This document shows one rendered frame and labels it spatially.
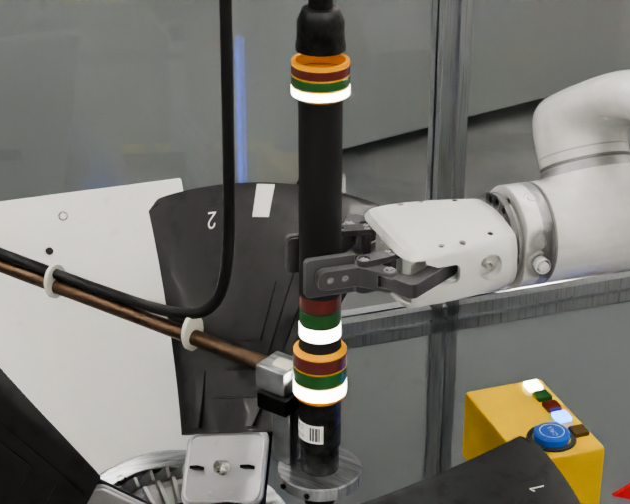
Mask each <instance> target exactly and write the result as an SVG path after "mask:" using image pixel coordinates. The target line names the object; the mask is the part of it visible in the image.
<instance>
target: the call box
mask: <svg viewBox="0 0 630 504"><path fill-rule="evenodd" d="M537 380H538V381H539V382H540V383H541V384H542V386H543V389H546V390H547V391H548V392H549V393H550V394H551V395H552V400H554V399H555V400H557V402H558V403H559V404H560V405H561V406H562V410H566V411H567V412H568V413H569V414H570V415H571V416H572V421H569V422H564V423H560V424H561V425H563V426H565V427H566V428H567V429H568V427H569V426H573V425H578V424H582V423H581V422H580V421H579V420H578V419H577V418H576V417H575V416H574V414H573V413H572V412H571V411H570V410H569V409H568V408H567V407H566V406H565V405H564V404H563V403H562V402H561V401H560V400H559V399H558V398H557V396H556V395H555V394H554V393H553V392H552V391H551V390H550V389H549V388H548V387H547V386H546V385H545V384H544V383H543V382H542V381H541V380H539V379H537ZM532 393H533V392H529V391H528V390H527V389H526V388H525V387H524V386H523V382H519V383H514V384H509V385H503V386H498V387H492V388H487V389H482V390H476V391H471V392H467V393H466V395H465V411H464V431H463V450H462V454H463V456H464V458H465V459H466V460H467V461H468V460H470V459H473V458H475V457H477V456H479V455H481V454H483V453H486V452H488V451H490V450H492V449H494V448H496V447H498V446H500V445H502V444H504V443H506V442H508V441H510V440H512V439H514V438H516V437H518V436H522V437H525V438H528V439H531V440H534V439H533V433H534V428H535V427H534V426H537V425H539V424H542V423H546V422H556V421H555V419H554V418H553V417H552V416H551V414H552V412H551V413H548V412H547V411H546V410H545V409H544V407H543V406H542V402H538V401H537V400H536V399H535V398H534V397H533V395H532ZM569 432H570V431H569ZM537 444H538V443H537ZM538 445H539V446H540V447H541V448H542V449H543V450H544V451H545V453H546V454H547V455H548V456H549V457H550V459H551V460H552V461H553V462H554V464H555V465H556V466H557V468H558V469H559V470H560V472H561V473H562V474H563V476H564V477H565V479H566V480H567V482H568V483H569V485H570V486H571V488H572V489H573V491H574V493H575V494H576V496H577V498H578V499H579V501H580V503H581V504H599V499H600V489H601V480H602V470H603V460H604V447H603V445H602V444H601V443H600V442H599V441H598V440H597V439H596V438H595V437H594V436H593V435H592V434H591V432H590V431H589V435H588V436H584V437H579V438H576V437H575V436H574V435H573V434H572V433H571V432H570V440H569V443H568V444H567V445H566V446H563V447H558V448H550V447H545V446H542V445H540V444H538Z"/></svg>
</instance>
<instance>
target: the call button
mask: <svg viewBox="0 0 630 504"><path fill-rule="evenodd" d="M534 427H535V428H534V433H533V439H534V441H535V442H536V443H538V444H540V445H542V446H545V447H550V448H558V447H563V446H566V445H567V444H568V443H569V440H570V432H569V430H568V429H567V428H566V427H565V426H563V425H561V424H560V423H559V422H546V423H542V424H539V425H537V426H534Z"/></svg>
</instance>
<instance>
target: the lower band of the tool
mask: <svg viewBox="0 0 630 504"><path fill-rule="evenodd" d="M298 344H299V340H298V341H297V342H296V343H295V344H294V346H293V351H294V353H295V355H296V356H298V357H299V358H301V359H303V360H306V361H310V362H317V363H323V362H331V361H335V360H337V359H339V358H341V357H343V356H344V355H345V353H346V351H347V346H346V344H345V343H344V342H343V341H342V340H341V344H342V346H341V348H340V349H339V350H338V351H337V352H335V353H332V354H329V355H312V354H308V353H305V352H303V351H302V350H301V349H300V348H299V346H298ZM295 369H296V370H297V371H299V370H298V369H297V368H295ZM344 369H345V368H344ZM344 369H342V370H341V371H343V370H344ZM341 371H339V372H337V373H334V374H330V375H310V374H306V373H303V372H301V371H299V372H300V373H302V374H305V375H308V376H314V377H326V376H332V375H335V374H338V373H340V372H341ZM294 381H295V380H294ZM345 381H346V380H345ZM345 381H344V382H343V383H342V384H341V385H343V384H344V383H345ZM295 383H296V384H297V385H299V384H298V383H297V382H296V381H295ZM341 385H339V386H337V387H334V388H330V389H322V390H318V389H310V388H306V387H303V386H301V385H299V386H300V387H302V388H305V389H308V390H313V391H327V390H332V389H335V388H338V387H340V386H341ZM294 396H295V397H296V398H297V399H298V400H299V401H301V402H302V403H304V404H307V405H310V406H316V407H324V406H330V405H333V404H336V403H338V402H339V401H341V400H342V399H343V398H344V397H345V396H346V394H345V395H344V396H343V397H342V398H341V399H339V400H337V401H334V402H330V403H322V404H318V403H310V402H306V401H303V400H301V399H299V398H298V397H297V396H296V395H295V394H294Z"/></svg>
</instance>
